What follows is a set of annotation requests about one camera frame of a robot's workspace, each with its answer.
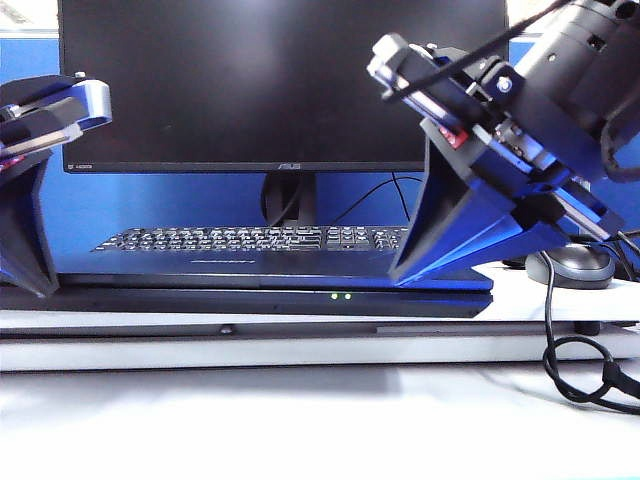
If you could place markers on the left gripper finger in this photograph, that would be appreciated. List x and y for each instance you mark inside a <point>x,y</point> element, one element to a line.
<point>22,225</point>

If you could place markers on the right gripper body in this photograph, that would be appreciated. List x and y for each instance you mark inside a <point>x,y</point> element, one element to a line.
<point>495,100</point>

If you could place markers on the black grey Logitech mouse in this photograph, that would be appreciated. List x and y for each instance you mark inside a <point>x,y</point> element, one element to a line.
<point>580,272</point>

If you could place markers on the black laptop power adapter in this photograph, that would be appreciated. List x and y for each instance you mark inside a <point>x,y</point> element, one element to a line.
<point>515,263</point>

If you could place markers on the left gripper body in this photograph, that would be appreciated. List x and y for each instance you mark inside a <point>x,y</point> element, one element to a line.
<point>45,115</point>

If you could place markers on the black Hasee laptop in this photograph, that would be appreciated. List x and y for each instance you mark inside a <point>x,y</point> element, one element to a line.
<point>250,280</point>

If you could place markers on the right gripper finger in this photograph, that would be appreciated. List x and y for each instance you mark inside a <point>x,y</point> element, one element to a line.
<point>500,240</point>
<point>440,200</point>

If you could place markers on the black ASUS monitor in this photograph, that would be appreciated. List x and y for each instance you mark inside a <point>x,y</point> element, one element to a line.
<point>225,90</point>

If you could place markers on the black Logitech keyboard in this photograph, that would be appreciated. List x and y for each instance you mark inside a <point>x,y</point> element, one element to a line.
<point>250,239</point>

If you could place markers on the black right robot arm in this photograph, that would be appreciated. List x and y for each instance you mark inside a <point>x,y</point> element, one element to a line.
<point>575,60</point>

